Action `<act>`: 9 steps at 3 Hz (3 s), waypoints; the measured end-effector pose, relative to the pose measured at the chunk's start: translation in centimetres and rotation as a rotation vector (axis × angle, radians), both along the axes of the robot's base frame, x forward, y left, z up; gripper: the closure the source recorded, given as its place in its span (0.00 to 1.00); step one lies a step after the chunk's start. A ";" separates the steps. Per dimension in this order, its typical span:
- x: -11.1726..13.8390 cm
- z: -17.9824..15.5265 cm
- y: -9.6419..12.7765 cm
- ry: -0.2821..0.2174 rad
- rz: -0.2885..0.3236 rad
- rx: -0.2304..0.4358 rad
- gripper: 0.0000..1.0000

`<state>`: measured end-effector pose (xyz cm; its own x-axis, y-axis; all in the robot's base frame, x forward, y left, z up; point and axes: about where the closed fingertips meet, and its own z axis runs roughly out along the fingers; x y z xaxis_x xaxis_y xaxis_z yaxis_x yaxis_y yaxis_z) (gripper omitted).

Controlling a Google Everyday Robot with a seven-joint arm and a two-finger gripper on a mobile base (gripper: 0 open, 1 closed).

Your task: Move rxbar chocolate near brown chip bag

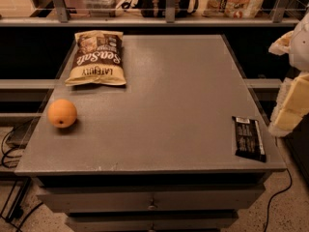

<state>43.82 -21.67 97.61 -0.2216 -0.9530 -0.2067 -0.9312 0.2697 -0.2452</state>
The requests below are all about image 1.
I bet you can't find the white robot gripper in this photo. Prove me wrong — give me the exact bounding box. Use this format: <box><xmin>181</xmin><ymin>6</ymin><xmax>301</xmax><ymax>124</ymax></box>
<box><xmin>268</xmin><ymin>14</ymin><xmax>309</xmax><ymax>137</ymax></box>

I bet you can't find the black rxbar chocolate bar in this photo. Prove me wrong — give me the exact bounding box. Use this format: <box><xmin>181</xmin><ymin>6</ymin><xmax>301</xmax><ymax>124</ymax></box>
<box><xmin>233</xmin><ymin>117</ymin><xmax>267</xmax><ymax>162</ymax></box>

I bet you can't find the colourful snack bag on shelf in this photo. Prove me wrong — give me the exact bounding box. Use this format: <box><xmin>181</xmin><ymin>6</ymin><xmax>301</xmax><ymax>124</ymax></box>
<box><xmin>203</xmin><ymin>0</ymin><xmax>264</xmax><ymax>18</ymax></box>

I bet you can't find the brown sea salt chip bag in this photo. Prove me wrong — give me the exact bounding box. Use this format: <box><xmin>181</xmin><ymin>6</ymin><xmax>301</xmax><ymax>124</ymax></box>
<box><xmin>65</xmin><ymin>30</ymin><xmax>126</xmax><ymax>86</ymax></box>

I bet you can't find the grey drawer cabinet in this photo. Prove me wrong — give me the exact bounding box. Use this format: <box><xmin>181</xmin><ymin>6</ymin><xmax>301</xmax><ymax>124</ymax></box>
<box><xmin>16</xmin><ymin>35</ymin><xmax>285</xmax><ymax>232</ymax></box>

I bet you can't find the round metal drawer knob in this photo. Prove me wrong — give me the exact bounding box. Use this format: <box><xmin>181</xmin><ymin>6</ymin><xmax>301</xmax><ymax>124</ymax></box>
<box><xmin>148</xmin><ymin>202</ymin><xmax>157</xmax><ymax>211</ymax></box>

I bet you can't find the orange fruit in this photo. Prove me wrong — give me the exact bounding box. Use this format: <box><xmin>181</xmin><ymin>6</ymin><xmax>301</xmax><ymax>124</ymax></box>
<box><xmin>47</xmin><ymin>99</ymin><xmax>77</xmax><ymax>129</ymax></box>

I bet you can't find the black cable right floor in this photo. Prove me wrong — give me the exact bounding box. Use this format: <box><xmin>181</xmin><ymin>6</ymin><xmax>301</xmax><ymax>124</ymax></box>
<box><xmin>262</xmin><ymin>168</ymin><xmax>294</xmax><ymax>232</ymax></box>

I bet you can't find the grey metal shelf rail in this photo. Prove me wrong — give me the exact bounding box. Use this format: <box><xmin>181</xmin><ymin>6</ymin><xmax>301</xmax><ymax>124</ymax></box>
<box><xmin>0</xmin><ymin>0</ymin><xmax>308</xmax><ymax>27</ymax></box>

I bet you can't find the black cables left floor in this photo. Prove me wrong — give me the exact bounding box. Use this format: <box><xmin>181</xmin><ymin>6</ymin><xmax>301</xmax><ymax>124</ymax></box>
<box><xmin>0</xmin><ymin>119</ymin><xmax>44</xmax><ymax>232</ymax></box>

